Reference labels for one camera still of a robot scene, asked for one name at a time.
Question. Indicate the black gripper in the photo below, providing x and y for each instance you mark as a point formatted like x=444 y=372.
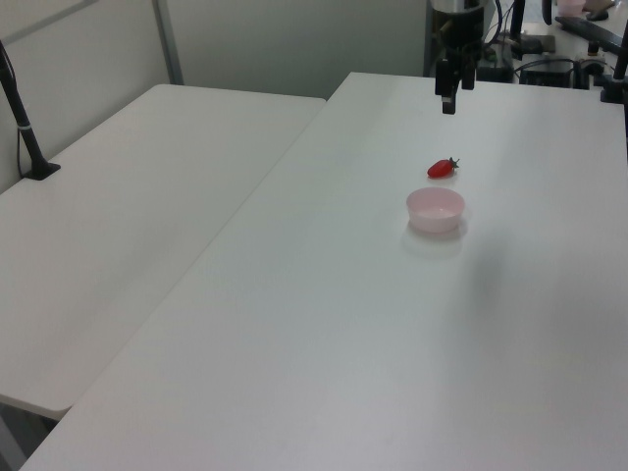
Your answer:
x=458 y=27

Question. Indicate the red toy strawberry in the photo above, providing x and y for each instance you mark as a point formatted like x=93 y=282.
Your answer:
x=442 y=168

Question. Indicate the black electronics box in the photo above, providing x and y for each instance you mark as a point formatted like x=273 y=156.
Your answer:
x=545 y=73

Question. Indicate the black monitor stand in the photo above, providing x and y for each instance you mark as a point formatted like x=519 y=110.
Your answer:
x=525 y=34

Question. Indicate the black table clamp stand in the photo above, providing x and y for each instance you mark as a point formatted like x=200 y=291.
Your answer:
x=615 y=68

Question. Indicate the black camera stand pole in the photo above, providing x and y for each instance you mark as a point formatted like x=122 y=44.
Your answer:
x=20 y=115

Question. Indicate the pink cup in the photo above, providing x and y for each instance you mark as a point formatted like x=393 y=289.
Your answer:
x=570 y=6

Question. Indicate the pink plastic bowl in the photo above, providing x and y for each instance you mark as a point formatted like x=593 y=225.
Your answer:
x=434 y=209

